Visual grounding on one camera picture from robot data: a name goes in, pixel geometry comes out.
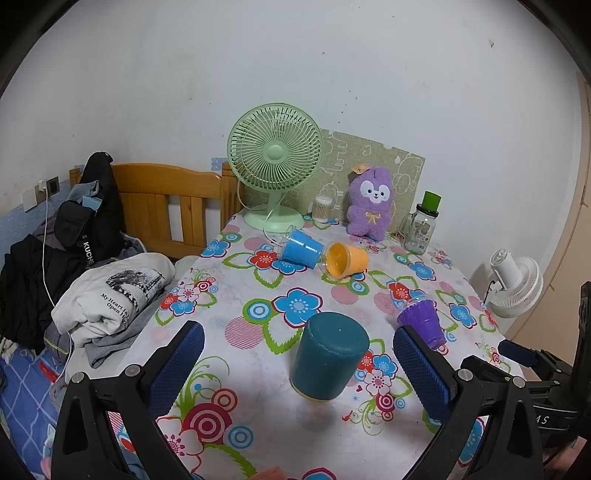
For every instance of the blue cup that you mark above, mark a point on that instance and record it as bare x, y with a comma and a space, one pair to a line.
301, 251

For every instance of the cotton swab container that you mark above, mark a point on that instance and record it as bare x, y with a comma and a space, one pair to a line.
323, 210

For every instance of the black bag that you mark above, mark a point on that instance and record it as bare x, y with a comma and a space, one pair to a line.
99, 184

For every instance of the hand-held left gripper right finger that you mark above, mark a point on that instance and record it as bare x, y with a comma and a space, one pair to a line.
422, 371

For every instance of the black clothes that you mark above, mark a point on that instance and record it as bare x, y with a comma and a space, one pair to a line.
32, 286

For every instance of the green desk fan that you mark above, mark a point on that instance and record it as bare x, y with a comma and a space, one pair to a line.
274, 152

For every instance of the white fan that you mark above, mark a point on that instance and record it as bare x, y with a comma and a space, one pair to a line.
515, 281

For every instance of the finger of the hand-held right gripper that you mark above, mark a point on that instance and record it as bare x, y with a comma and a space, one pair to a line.
519, 351
485, 365

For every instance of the purple cup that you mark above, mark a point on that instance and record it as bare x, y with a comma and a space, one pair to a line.
422, 321

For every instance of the blue face mask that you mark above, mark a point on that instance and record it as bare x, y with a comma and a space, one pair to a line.
91, 203

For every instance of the glass jar with green lid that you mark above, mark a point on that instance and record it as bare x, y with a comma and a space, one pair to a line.
420, 230

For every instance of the teal cup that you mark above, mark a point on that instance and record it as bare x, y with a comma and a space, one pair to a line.
330, 357

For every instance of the blue checked bed sheet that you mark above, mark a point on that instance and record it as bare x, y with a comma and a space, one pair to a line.
23, 406

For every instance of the purple plush toy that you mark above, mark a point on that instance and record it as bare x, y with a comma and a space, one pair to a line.
369, 212

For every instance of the orange cup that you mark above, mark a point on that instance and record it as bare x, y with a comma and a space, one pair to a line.
346, 261

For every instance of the wooden bed headboard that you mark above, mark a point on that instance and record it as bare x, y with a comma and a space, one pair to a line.
157, 184

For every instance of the white wall switch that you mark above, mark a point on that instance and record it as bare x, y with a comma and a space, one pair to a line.
30, 198

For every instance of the dark wall socket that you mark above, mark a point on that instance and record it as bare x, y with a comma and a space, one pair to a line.
53, 184

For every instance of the white folded printed shirt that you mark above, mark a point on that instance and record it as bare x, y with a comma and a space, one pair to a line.
120, 286

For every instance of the blue denim garment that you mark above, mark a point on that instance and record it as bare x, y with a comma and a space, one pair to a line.
87, 190

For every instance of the grey folded garment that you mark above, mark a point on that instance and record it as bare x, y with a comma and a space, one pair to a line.
120, 341

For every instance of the floral tablecloth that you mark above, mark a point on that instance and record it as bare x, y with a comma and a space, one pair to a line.
258, 350

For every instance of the green patterned board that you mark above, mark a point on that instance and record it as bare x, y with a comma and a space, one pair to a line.
397, 159

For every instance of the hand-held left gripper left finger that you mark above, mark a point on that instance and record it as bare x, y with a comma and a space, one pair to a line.
182, 355

